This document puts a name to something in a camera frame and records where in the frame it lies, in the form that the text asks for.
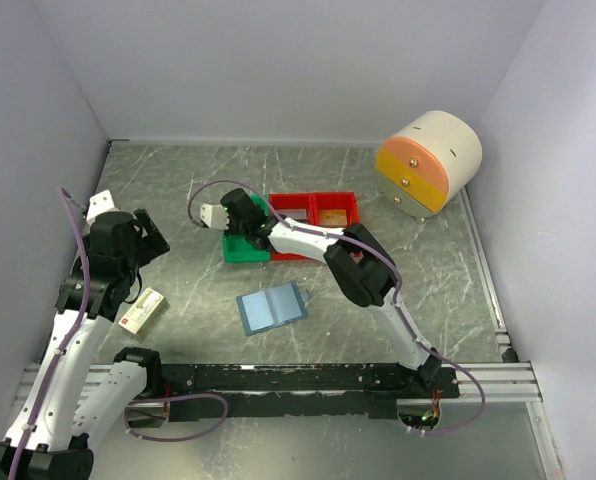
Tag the blue card holder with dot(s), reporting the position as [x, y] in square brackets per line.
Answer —
[272, 307]

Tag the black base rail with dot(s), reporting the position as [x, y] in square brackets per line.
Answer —
[270, 391]

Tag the white striped card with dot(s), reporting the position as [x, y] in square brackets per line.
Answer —
[300, 215]

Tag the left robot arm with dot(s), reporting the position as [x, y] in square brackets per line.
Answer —
[57, 431]

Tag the green plastic bin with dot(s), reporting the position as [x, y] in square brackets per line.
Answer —
[236, 249]

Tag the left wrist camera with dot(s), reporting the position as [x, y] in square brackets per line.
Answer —
[99, 204]

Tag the gold card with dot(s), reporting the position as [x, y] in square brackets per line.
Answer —
[332, 218]

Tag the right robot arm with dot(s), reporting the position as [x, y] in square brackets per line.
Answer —
[366, 275]

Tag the round drawer cabinet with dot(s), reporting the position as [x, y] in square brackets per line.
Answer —
[425, 164]

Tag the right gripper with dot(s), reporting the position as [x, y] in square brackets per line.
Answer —
[231, 229]

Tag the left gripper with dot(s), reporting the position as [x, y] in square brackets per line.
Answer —
[151, 244]

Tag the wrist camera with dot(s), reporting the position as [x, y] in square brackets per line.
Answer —
[214, 216]
[99, 204]

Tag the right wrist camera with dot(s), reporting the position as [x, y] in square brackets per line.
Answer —
[214, 216]

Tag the red plastic bin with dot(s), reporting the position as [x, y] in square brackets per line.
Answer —
[293, 201]
[336, 200]

